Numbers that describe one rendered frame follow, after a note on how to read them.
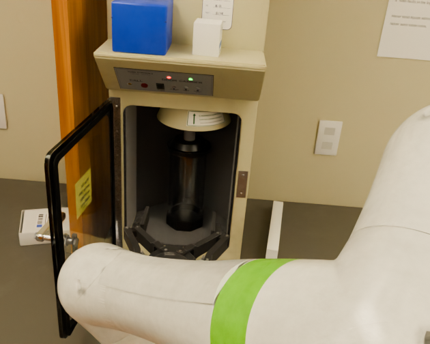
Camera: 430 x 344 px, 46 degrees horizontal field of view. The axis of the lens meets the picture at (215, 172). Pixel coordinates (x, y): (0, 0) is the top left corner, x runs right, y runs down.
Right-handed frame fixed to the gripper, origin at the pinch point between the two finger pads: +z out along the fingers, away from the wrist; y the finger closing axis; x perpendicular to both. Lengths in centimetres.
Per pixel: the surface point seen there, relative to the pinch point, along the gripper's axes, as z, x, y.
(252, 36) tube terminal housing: 16.2, -34.0, -11.7
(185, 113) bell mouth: 19.0, -15.4, 1.2
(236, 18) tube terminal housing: 16.2, -37.2, -8.1
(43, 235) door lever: -11.2, -0.8, 24.0
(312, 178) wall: 59, 18, -38
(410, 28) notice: 59, -31, -57
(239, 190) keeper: 16.1, 1.2, -12.4
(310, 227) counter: 41, 26, -36
